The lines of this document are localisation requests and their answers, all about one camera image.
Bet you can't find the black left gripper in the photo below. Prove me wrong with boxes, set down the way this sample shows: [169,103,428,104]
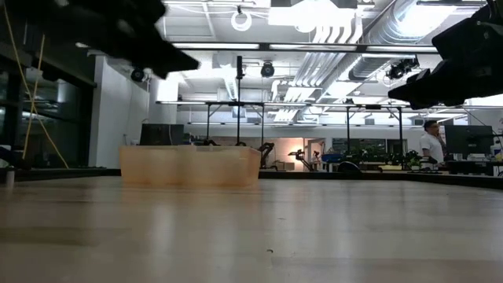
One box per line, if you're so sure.
[58,0,200,80]

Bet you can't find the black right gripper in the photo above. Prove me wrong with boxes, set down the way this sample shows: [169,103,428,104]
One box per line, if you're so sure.
[387,17,503,111]

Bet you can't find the orange translucent plastic basket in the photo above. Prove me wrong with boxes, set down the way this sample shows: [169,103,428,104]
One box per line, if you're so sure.
[119,145,263,189]

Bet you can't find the person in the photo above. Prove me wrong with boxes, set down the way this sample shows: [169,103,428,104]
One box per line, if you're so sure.
[418,119,447,164]

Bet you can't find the large black monitor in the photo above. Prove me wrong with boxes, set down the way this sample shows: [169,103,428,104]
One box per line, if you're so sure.
[444,124,494,156]

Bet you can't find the background green potted plant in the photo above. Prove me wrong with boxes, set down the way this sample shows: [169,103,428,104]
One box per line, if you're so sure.
[408,151,424,170]

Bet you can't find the small black monitor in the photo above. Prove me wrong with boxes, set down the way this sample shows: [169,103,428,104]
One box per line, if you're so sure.
[140,123,185,147]

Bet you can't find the black tripod pole stand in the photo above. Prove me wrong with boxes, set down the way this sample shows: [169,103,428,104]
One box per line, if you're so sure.
[234,54,245,147]

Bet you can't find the background black rig frame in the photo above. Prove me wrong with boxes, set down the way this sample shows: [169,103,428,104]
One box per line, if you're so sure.
[204,101,266,147]
[344,102,405,155]

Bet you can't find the white hanging ring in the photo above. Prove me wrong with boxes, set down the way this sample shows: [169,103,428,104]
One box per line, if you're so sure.
[230,9,253,32]

